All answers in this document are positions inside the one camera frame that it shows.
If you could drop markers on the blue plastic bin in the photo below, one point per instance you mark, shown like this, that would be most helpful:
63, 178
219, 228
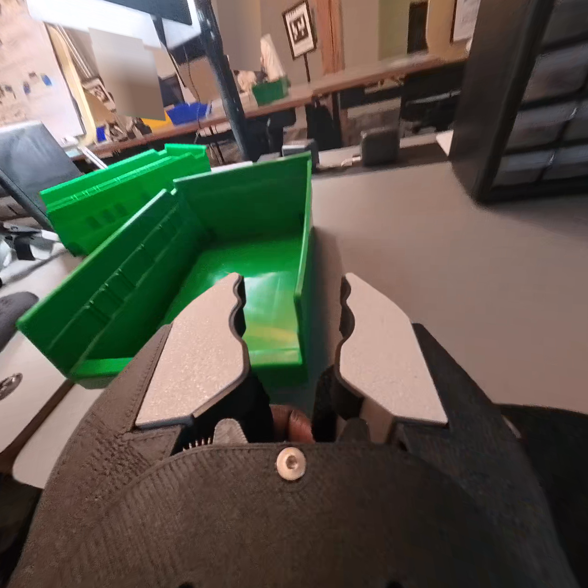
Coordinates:
188, 114

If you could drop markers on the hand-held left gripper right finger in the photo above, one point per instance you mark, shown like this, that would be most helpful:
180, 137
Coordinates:
386, 358

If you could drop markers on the wooden post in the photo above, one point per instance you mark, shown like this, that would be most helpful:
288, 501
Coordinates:
330, 36

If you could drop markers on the rows of small clear drawers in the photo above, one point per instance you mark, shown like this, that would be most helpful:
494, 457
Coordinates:
542, 124

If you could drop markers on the dark cloth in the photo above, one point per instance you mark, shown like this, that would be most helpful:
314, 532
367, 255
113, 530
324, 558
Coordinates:
560, 450

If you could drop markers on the white wall notice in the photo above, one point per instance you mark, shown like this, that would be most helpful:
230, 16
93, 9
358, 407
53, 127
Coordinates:
465, 20

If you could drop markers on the black chair armrest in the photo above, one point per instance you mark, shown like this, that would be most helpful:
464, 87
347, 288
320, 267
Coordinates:
16, 317

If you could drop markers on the round metal grommet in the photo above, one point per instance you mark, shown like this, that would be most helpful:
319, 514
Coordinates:
10, 386

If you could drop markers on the long wooden table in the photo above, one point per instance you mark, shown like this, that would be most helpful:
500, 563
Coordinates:
367, 76

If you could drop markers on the black office chair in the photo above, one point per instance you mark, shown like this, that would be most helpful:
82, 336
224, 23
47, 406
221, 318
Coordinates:
427, 105
32, 160

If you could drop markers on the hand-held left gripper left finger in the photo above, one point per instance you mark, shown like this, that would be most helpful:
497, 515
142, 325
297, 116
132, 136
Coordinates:
197, 358

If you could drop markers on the wooden instruction board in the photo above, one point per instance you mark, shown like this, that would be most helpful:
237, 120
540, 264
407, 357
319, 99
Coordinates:
69, 78

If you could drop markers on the marker sign on stand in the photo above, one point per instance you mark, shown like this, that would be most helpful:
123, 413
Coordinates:
298, 27

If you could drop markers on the green plastic bin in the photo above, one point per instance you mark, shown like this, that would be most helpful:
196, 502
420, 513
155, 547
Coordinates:
257, 266
92, 197
271, 94

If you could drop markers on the black drawer cabinet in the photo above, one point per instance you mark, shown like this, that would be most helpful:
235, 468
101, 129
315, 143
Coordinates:
487, 115

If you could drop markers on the black pole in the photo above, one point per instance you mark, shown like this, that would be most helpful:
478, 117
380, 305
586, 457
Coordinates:
225, 82

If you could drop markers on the black monitor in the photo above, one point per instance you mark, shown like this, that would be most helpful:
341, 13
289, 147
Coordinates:
151, 9

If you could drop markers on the grey charger box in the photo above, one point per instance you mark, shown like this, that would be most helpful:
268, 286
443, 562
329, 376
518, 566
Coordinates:
379, 147
298, 148

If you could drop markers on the person's left hand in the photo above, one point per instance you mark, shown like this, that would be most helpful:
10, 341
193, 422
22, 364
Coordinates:
289, 425

